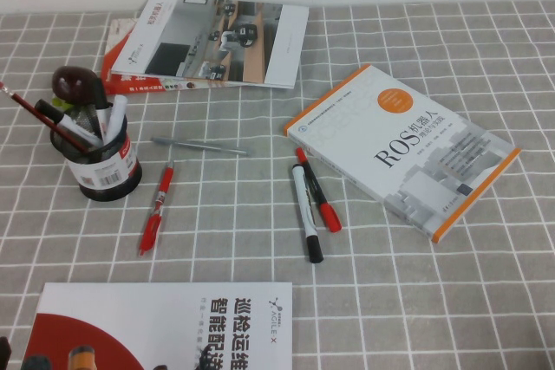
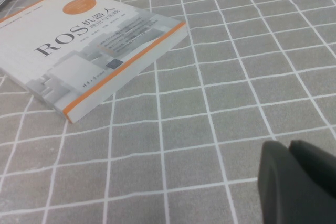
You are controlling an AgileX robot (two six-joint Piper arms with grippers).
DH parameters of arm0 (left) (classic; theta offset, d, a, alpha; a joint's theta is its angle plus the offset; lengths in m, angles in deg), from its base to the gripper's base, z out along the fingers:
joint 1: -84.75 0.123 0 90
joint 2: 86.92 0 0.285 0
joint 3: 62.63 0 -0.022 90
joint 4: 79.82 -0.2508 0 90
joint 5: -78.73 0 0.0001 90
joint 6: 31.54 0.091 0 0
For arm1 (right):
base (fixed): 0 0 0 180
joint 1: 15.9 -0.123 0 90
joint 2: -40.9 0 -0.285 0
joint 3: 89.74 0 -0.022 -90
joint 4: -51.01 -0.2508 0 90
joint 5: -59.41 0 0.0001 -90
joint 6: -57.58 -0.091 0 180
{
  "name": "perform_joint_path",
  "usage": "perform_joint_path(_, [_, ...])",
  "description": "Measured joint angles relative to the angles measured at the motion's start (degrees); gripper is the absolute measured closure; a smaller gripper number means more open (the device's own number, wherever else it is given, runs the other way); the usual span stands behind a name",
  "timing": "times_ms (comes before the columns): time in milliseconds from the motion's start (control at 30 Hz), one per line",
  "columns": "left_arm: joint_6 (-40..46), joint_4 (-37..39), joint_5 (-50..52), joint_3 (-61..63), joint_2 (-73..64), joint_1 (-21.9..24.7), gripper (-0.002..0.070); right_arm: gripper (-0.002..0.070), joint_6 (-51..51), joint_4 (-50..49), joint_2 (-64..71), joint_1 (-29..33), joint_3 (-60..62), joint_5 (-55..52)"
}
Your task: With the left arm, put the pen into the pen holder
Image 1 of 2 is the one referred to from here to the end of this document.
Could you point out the white marker with black cap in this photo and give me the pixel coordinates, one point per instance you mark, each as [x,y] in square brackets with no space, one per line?
[303,205]

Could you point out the red gel pen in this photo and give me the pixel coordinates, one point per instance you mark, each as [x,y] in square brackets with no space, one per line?
[164,183]

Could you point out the AgileX brochure with photo cover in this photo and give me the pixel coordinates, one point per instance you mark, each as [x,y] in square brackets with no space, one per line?
[195,40]

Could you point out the black mesh pen holder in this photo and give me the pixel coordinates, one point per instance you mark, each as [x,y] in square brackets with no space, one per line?
[108,188]

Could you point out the black-capped white marker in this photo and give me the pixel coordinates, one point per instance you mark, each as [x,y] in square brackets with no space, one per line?
[45,108]
[100,95]

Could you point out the grey slim pen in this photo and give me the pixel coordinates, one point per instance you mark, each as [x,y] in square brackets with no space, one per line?
[195,144]

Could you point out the dark red pencil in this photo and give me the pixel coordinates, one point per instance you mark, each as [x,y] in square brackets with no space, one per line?
[30,109]

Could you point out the AgileX brochure with red circle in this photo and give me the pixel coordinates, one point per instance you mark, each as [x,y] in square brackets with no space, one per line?
[152,313]

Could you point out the red and white book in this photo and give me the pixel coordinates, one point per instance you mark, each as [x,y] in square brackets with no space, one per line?
[115,56]

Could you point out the white capped marker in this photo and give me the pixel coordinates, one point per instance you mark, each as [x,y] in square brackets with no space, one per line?
[117,110]

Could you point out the dark purple mangosteen toy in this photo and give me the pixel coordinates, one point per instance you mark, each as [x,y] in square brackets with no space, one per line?
[71,82]

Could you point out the white orange ROS book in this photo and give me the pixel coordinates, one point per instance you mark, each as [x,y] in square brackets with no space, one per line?
[390,140]

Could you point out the black marker with red cap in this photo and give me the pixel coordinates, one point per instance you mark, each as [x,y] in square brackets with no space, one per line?
[331,218]

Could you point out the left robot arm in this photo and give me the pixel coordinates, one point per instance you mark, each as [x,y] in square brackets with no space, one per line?
[4,348]

